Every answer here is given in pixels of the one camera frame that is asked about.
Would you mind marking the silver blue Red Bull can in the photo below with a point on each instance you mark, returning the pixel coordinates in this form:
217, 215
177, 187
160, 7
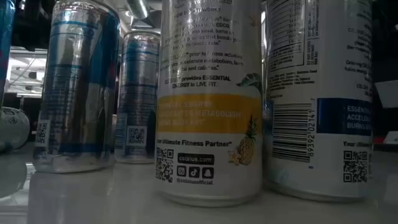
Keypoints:
77, 93
4, 31
136, 93

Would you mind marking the tall silver Red Bull can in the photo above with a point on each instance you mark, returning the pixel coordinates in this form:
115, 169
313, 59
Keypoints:
12, 129

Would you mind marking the white Celsius can pineapple print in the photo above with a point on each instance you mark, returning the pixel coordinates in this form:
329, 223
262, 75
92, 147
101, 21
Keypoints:
208, 124

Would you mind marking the white paper sheet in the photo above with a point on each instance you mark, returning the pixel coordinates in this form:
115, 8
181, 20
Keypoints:
387, 93

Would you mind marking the white Celsius can blue band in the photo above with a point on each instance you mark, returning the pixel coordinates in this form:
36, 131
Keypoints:
320, 93

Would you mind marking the red strip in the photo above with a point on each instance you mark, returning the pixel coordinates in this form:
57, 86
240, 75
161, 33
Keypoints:
377, 140

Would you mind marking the small white box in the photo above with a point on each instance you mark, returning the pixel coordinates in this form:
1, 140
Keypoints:
391, 137

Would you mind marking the silver ceiling duct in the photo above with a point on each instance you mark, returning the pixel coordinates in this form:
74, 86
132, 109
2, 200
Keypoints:
138, 7

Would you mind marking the grey metal rack beams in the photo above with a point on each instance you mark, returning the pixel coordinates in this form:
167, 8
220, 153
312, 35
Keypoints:
25, 52

